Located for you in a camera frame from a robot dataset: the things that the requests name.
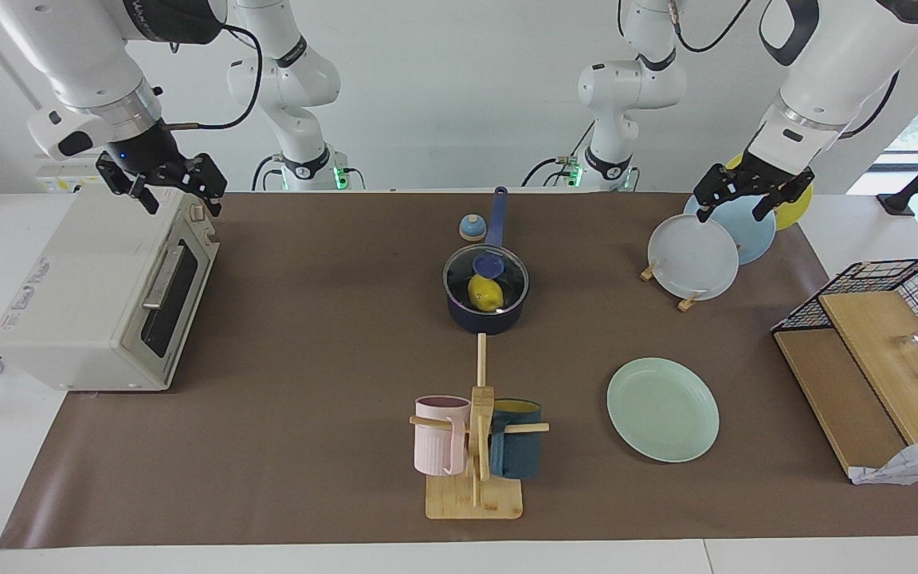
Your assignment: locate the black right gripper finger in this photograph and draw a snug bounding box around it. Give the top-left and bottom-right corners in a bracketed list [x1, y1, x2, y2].
[96, 158, 163, 216]
[182, 151, 229, 218]

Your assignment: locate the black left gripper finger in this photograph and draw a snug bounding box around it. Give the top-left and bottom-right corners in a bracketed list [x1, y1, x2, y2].
[694, 163, 739, 224]
[752, 175, 814, 222]

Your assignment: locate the glass lid with blue knob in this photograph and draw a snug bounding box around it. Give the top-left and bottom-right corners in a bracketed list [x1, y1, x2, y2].
[443, 244, 529, 313]

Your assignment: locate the yellow plate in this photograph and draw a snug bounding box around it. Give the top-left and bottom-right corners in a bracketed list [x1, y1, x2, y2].
[726, 153, 814, 232]

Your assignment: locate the light blue plate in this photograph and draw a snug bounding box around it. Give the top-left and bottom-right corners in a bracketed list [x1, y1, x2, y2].
[683, 191, 777, 265]

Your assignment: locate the grey plate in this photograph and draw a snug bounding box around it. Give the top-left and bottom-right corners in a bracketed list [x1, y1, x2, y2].
[648, 214, 740, 301]

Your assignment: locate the wooden plate rack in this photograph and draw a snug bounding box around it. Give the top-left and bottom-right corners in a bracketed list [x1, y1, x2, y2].
[640, 259, 703, 312]

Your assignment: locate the mint green plate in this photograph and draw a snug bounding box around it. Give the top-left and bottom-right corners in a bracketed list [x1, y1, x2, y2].
[606, 357, 720, 463]

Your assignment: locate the white power strip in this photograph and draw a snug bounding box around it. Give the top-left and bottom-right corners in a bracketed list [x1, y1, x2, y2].
[35, 155, 121, 194]

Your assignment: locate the cream toaster oven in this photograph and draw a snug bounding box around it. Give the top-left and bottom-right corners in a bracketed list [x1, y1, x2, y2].
[0, 185, 221, 391]

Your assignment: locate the dark blue saucepan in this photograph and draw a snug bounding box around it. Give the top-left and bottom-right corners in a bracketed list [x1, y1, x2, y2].
[443, 187, 530, 336]

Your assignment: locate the brown table mat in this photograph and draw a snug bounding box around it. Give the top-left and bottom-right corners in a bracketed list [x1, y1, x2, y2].
[0, 191, 918, 549]

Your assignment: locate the dark teal mug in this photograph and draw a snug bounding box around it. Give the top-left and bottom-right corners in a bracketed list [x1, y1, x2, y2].
[489, 399, 543, 480]

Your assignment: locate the pink ribbed mug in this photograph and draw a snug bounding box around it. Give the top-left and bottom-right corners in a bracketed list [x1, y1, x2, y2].
[414, 395, 472, 477]

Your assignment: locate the wooden mug tree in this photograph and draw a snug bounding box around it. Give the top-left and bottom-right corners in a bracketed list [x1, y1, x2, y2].
[410, 333, 549, 521]

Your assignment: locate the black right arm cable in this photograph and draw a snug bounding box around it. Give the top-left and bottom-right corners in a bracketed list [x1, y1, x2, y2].
[160, 24, 262, 131]

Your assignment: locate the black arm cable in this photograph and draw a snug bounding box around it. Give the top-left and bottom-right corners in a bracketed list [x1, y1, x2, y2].
[670, 0, 902, 140]
[160, 24, 262, 131]

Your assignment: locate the black wire basket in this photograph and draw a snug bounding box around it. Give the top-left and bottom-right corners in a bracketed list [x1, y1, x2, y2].
[771, 258, 918, 364]

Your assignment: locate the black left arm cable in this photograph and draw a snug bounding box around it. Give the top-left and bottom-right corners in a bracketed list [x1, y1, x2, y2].
[670, 0, 902, 140]

